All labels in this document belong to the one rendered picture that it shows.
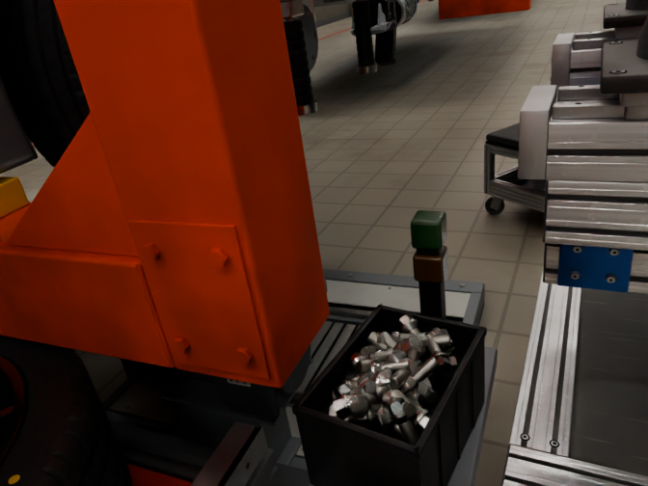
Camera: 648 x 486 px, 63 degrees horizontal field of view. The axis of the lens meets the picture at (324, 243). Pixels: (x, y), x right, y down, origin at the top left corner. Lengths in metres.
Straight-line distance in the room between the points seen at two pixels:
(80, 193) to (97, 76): 0.17
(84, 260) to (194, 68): 0.32
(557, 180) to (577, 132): 0.06
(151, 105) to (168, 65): 0.05
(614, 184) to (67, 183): 0.65
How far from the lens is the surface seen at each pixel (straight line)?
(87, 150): 0.65
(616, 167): 0.72
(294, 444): 1.19
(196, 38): 0.50
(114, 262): 0.69
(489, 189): 2.20
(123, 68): 0.56
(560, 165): 0.72
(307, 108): 0.92
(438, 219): 0.68
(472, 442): 0.68
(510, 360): 1.49
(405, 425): 0.55
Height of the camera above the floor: 0.95
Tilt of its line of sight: 26 degrees down
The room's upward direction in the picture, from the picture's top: 9 degrees counter-clockwise
